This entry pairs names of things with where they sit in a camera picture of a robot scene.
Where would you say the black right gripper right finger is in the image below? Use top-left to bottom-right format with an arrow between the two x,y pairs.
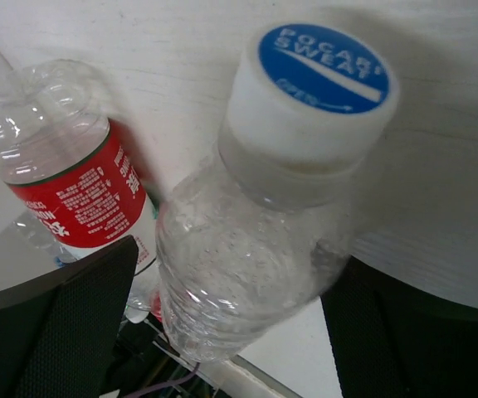
321,258 -> 478,397

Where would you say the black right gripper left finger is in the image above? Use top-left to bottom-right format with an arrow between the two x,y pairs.
0,236 -> 139,397

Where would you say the red label bottle red cap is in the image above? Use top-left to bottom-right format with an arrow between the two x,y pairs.
0,59 -> 169,324

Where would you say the clear bottle white blue cap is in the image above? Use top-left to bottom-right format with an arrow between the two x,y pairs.
156,21 -> 400,363

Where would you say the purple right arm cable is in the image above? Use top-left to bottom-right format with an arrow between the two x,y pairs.
122,360 -> 202,398

